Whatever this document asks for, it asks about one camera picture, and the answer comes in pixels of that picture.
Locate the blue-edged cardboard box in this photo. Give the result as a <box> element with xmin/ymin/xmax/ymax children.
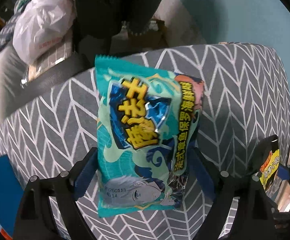
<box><xmin>0</xmin><ymin>155</ymin><xmax>23</xmax><ymax>237</ymax></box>

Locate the white plastic bag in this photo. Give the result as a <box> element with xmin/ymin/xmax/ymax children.
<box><xmin>12</xmin><ymin>0</ymin><xmax>76</xmax><ymax>64</ymax></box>

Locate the bed with grey sheet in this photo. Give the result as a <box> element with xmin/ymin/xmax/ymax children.
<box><xmin>0</xmin><ymin>42</ymin><xmax>27</xmax><ymax>124</ymax></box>

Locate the patterned blue mattress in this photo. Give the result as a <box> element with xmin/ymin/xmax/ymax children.
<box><xmin>0</xmin><ymin>12</ymin><xmax>21</xmax><ymax>52</ymax></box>

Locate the teal cartoon snack bag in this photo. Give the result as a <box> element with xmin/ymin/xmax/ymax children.
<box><xmin>95</xmin><ymin>56</ymin><xmax>204</xmax><ymax>218</ymax></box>

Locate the checked seat cushion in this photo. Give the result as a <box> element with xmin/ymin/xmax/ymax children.
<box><xmin>20</xmin><ymin>31</ymin><xmax>73</xmax><ymax>88</ymax></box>

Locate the black office chair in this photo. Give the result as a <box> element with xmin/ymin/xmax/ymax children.
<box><xmin>5</xmin><ymin>0</ymin><xmax>167</xmax><ymax>111</ymax></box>

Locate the black yellow snack bag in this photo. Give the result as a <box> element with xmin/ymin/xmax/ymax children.
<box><xmin>247</xmin><ymin>134</ymin><xmax>280</xmax><ymax>191</ymax></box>

